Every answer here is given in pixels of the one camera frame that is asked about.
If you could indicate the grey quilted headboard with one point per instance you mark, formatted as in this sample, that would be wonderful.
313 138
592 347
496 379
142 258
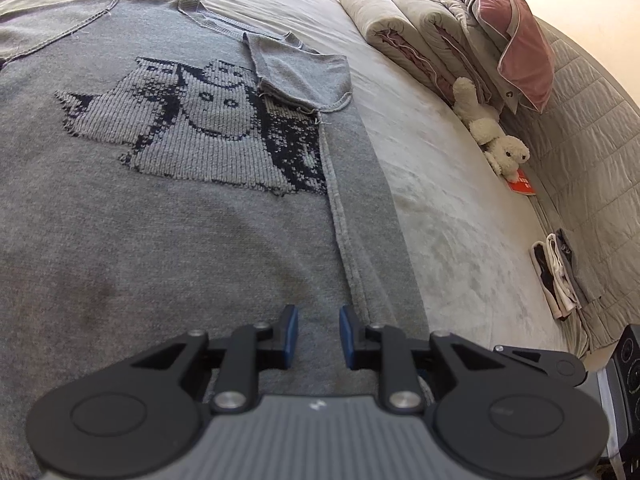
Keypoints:
584 166

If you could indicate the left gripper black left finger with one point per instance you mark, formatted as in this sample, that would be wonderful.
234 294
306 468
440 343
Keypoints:
150 409

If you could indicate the red small book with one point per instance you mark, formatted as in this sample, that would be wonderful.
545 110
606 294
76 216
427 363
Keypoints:
522 185

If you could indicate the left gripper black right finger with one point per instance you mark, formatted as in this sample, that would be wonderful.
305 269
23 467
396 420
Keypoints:
483 408

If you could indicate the grey knitted cat sweater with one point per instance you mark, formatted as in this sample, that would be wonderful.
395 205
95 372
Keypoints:
163 169

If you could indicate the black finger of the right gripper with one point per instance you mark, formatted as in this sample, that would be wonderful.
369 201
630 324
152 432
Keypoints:
559 365

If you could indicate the light grey bed sheet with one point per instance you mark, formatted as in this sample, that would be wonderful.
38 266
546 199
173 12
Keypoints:
468 235

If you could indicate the folded grey pink quilt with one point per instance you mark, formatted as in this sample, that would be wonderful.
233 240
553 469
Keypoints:
437 42

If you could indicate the white plush dog toy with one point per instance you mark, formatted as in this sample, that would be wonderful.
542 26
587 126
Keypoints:
505 154

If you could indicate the pink grey pillow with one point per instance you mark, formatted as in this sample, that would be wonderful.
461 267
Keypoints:
526 59

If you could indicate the black white folded clothes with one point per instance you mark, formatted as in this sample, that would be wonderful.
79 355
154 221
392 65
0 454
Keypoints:
568 282

